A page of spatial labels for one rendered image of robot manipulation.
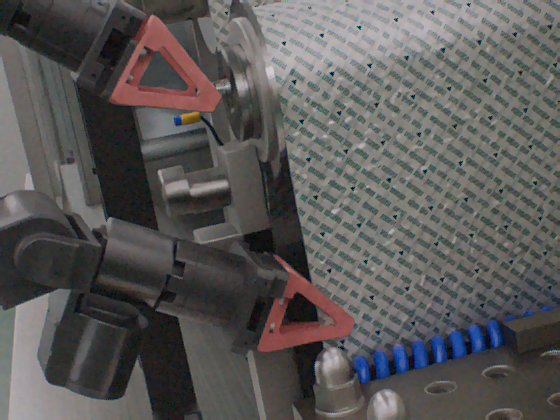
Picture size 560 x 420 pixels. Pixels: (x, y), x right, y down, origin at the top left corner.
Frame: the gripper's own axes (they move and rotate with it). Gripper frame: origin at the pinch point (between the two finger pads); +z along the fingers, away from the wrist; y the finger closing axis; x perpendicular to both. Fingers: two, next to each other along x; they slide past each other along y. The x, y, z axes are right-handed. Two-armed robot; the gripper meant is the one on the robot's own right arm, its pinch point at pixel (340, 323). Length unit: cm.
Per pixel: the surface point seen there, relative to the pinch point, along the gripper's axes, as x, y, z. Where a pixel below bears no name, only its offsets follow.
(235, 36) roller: 18.4, -6.7, -13.9
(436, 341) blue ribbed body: 1.3, 2.8, 6.8
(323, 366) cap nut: -1.7, 7.8, -3.1
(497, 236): 10.2, 0.3, 9.8
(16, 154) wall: -70, -556, -16
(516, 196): 13.7, 0.3, 10.2
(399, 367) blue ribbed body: -1.3, 3.7, 4.2
